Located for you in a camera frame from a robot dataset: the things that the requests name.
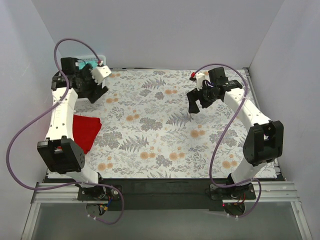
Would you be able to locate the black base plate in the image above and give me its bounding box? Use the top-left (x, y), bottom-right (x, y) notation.
top-left (77, 177), bottom-right (256, 212)

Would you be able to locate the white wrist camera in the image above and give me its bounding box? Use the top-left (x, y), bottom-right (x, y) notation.
top-left (189, 72), bottom-right (206, 91)
top-left (90, 65), bottom-right (112, 85)

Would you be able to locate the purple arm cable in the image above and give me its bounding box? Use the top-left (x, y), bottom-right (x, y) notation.
top-left (191, 62), bottom-right (263, 218)
top-left (5, 37), bottom-right (125, 225)

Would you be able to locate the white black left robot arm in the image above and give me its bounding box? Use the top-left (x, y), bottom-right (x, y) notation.
top-left (37, 57), bottom-right (111, 200)

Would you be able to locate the red t shirt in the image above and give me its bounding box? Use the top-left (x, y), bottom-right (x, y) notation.
top-left (72, 114), bottom-right (102, 155)

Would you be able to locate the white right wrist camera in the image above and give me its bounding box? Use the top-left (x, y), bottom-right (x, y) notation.
top-left (189, 72), bottom-right (206, 91)

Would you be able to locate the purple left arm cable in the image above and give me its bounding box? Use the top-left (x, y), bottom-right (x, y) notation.
top-left (5, 37), bottom-right (125, 225)

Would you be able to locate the white plastic laundry basket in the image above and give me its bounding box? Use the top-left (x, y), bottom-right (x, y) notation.
top-left (74, 54), bottom-right (107, 70)

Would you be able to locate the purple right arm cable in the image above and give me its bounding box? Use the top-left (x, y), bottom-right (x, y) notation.
top-left (191, 62), bottom-right (263, 218)

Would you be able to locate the floral patterned table mat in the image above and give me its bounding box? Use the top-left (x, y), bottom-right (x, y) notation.
top-left (47, 69), bottom-right (278, 179)

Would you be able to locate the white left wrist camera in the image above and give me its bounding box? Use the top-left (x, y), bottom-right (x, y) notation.
top-left (90, 65), bottom-right (112, 85)

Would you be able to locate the aluminium front rail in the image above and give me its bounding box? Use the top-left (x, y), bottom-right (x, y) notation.
top-left (32, 178), bottom-right (300, 203)

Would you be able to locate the teal t shirt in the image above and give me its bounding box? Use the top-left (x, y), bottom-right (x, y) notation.
top-left (79, 62), bottom-right (98, 73)

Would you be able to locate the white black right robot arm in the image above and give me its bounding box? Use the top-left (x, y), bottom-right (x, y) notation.
top-left (186, 64), bottom-right (284, 199)

